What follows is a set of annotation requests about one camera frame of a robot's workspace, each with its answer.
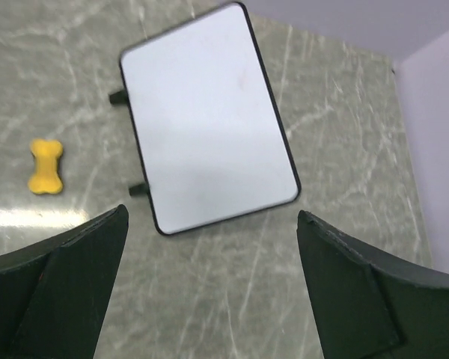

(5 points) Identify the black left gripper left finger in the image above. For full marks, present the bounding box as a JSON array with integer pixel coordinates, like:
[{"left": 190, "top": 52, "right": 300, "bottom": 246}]
[{"left": 0, "top": 204, "right": 129, "bottom": 358}]

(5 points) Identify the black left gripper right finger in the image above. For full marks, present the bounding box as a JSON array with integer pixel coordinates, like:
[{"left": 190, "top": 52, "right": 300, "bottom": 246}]
[{"left": 297, "top": 211, "right": 449, "bottom": 358}]

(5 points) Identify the yellow bone-shaped eraser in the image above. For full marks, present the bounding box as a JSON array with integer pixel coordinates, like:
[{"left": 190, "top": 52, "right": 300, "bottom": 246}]
[{"left": 28, "top": 138, "right": 64, "bottom": 194}]

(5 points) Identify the small black-framed whiteboard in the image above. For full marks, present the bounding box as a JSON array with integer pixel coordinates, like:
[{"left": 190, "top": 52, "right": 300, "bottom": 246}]
[{"left": 119, "top": 1, "right": 301, "bottom": 236}]

